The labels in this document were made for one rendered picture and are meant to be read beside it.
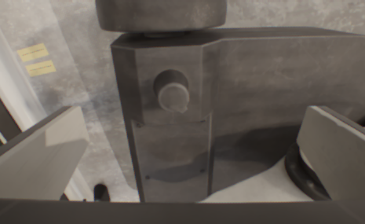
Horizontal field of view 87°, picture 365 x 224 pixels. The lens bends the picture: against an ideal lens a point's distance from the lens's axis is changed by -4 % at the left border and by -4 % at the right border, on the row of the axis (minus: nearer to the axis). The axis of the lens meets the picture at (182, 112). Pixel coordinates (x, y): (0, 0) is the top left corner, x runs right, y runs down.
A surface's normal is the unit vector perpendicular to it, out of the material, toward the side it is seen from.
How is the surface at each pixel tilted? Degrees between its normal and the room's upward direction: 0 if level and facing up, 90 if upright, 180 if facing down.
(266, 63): 0
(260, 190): 90
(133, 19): 25
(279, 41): 0
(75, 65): 0
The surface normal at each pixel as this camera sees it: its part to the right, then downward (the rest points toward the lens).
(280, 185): -0.03, -0.88
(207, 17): 0.62, 0.39
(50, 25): 0.13, 0.47
